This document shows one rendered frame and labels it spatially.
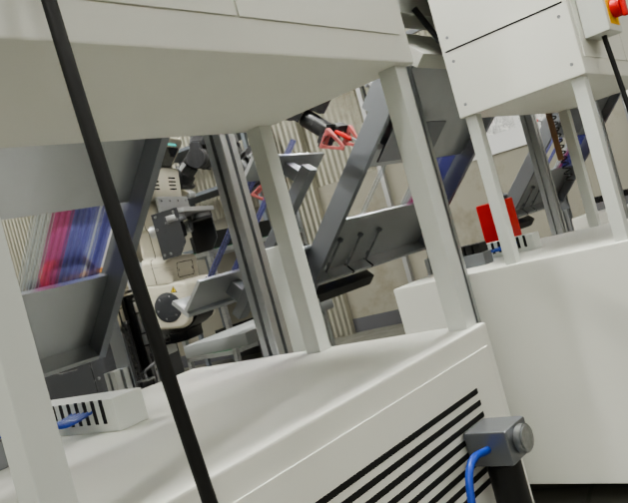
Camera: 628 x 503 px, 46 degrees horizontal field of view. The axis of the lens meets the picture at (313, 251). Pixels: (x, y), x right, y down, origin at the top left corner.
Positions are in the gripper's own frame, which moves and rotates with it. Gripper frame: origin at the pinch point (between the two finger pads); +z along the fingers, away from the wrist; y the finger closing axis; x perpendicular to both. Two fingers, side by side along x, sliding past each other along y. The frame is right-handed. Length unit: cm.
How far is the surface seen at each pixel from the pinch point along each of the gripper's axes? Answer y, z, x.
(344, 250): -6.0, 14.6, 28.7
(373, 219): 3.9, 15.1, 18.9
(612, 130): 361, -10, 31
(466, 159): 46.0, 19.1, 0.3
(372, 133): -21.6, 17.4, -14.9
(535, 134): 48, 37, -18
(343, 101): 327, -209, 99
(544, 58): -21, 52, -51
